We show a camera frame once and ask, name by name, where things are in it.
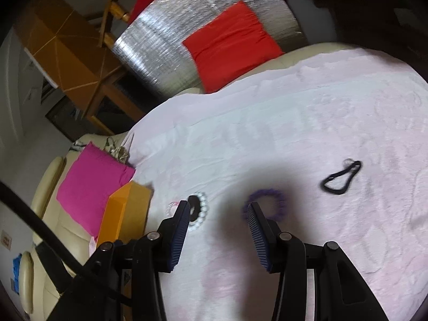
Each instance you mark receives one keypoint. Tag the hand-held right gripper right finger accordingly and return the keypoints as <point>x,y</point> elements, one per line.
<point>259,237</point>

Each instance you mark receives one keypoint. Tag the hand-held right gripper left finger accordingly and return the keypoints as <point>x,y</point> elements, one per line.
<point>176,237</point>

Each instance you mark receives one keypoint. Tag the orange box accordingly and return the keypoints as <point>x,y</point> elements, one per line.
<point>133,210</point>

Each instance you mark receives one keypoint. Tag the magenta pillow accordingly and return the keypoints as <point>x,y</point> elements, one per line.
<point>90,187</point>

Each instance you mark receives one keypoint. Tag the patterned cloth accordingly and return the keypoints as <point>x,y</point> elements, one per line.
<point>117,150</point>

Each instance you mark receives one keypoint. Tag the pale pink blanket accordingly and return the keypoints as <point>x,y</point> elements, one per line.
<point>301,123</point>

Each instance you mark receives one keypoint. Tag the cream leather sofa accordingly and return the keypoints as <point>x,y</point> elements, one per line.
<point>50,214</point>

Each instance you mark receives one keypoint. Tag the blue cloth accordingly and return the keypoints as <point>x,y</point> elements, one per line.
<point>16,269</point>

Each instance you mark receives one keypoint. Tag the red pillow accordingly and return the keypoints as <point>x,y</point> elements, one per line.
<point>230,43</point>

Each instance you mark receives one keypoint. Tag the silver foil insulation board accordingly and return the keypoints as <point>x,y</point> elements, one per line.
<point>160,40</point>

